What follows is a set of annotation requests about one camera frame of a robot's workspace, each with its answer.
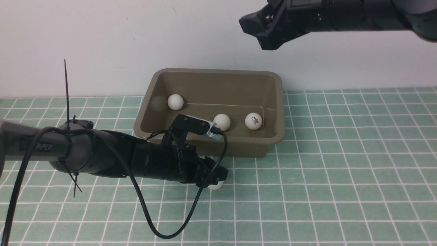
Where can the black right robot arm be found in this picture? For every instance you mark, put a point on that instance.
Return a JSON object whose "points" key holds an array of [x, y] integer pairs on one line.
{"points": [[418, 16]]}

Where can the white ping-pong ball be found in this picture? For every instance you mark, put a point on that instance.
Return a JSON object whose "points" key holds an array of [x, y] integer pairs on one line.
{"points": [[253, 121], [222, 121], [216, 186], [175, 102]]}

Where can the olive green plastic bin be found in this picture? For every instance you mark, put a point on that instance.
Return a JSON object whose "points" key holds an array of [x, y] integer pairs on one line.
{"points": [[208, 92]]}

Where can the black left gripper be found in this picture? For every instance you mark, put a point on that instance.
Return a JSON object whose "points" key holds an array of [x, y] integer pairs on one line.
{"points": [[161, 162]]}

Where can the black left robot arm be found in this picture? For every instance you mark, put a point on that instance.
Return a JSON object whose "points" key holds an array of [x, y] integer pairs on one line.
{"points": [[88, 150]]}

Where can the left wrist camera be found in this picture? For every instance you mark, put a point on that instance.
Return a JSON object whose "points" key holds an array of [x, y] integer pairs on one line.
{"points": [[189, 124]]}

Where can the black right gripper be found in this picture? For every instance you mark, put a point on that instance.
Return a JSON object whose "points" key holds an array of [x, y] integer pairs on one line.
{"points": [[285, 20]]}

